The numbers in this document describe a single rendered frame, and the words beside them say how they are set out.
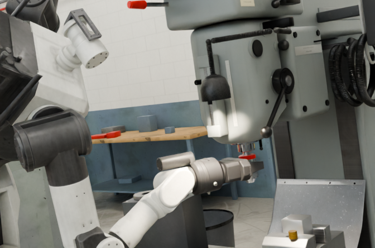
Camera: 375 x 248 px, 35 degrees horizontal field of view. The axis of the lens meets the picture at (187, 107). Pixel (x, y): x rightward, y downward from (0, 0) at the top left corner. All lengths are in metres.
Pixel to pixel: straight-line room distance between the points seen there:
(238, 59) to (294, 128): 0.53
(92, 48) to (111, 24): 6.80
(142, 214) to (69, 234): 0.19
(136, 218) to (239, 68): 0.45
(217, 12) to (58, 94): 0.44
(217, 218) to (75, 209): 2.59
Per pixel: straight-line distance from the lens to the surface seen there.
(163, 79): 7.57
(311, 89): 1.70
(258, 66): 1.53
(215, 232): 3.50
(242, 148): 1.60
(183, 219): 1.76
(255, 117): 1.51
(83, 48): 1.39
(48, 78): 1.39
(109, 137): 7.34
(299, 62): 1.66
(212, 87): 1.39
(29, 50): 1.42
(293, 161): 1.99
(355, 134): 1.86
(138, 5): 1.50
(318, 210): 1.93
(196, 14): 1.52
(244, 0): 1.47
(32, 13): 1.54
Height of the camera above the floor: 1.50
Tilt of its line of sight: 3 degrees down
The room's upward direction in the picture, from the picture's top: 8 degrees counter-clockwise
